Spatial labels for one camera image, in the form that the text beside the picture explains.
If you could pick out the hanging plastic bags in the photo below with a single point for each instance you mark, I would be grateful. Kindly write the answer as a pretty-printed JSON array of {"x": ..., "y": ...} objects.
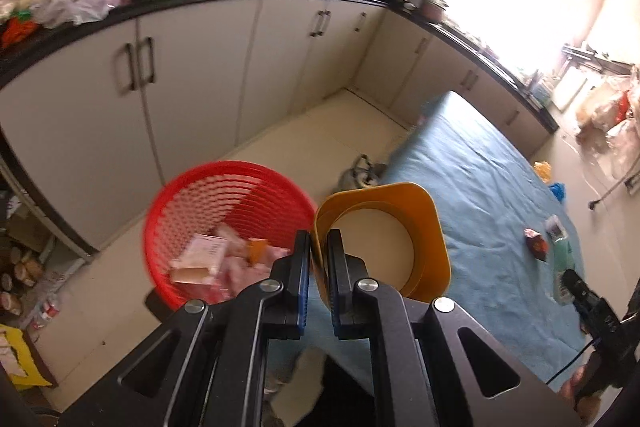
[{"x": 610, "y": 117}]

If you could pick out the white cardboard box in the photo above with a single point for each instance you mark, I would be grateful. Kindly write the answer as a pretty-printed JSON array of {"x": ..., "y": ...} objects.
[{"x": 197, "y": 252}]

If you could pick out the person's right hand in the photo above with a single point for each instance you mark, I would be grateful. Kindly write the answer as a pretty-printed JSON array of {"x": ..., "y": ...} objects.
[{"x": 572, "y": 384}]

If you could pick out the yellow paper bag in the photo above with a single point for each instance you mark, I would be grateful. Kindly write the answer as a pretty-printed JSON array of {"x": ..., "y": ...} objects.
[{"x": 15, "y": 347}]

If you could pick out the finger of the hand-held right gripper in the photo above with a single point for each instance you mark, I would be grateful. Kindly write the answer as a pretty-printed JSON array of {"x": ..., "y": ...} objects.
[{"x": 575, "y": 289}]

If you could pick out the brown clay pot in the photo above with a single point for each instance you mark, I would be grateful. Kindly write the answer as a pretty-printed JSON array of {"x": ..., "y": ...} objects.
[{"x": 434, "y": 7}]

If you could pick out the red plastic basket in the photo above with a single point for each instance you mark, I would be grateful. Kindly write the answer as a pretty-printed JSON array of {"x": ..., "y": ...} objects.
[{"x": 200, "y": 192}]

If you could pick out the brown snack packet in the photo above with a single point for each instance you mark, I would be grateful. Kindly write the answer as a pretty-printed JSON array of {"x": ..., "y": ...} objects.
[{"x": 537, "y": 247}]

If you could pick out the beige lower cabinets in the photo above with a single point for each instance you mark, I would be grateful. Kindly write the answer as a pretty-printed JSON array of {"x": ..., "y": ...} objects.
[{"x": 200, "y": 72}]

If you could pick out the green cartoon tissue pack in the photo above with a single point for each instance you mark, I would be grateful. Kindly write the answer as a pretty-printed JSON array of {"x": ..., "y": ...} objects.
[{"x": 562, "y": 267}]

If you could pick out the metal wall rack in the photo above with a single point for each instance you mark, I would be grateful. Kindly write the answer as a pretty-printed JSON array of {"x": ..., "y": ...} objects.
[{"x": 595, "y": 57}]

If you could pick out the white red-print plastic bag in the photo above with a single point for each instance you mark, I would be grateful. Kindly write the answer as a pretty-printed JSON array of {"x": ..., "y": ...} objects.
[{"x": 240, "y": 279}]

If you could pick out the yellow plastic bag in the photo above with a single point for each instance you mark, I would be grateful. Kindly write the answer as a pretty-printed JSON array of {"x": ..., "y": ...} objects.
[{"x": 541, "y": 171}]

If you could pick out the blue plastic bag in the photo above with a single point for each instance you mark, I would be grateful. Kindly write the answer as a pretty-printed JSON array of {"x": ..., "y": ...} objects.
[{"x": 557, "y": 192}]

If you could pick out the blue tablecloth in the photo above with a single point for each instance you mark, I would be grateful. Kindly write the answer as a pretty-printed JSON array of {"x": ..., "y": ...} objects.
[{"x": 475, "y": 187}]

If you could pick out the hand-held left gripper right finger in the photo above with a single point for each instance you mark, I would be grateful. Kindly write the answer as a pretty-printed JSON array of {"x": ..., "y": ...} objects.
[{"x": 335, "y": 317}]

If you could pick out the orange plastic bowl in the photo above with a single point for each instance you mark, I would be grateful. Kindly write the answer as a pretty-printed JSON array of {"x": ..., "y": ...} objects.
[{"x": 425, "y": 227}]

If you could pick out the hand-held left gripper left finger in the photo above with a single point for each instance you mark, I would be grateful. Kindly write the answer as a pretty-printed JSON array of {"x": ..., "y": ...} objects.
[{"x": 301, "y": 287}]

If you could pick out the metal storage rack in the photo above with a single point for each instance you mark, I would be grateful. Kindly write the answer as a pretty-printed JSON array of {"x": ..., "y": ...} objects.
[{"x": 30, "y": 227}]

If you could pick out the clear plastic cup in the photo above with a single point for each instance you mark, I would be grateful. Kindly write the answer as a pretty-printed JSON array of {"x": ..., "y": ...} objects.
[{"x": 555, "y": 227}]

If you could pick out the orange plastic bag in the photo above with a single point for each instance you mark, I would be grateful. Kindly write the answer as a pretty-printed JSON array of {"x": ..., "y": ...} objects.
[{"x": 17, "y": 29}]

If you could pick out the white tissue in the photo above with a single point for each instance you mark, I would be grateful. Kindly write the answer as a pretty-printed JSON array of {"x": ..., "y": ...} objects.
[{"x": 229, "y": 239}]

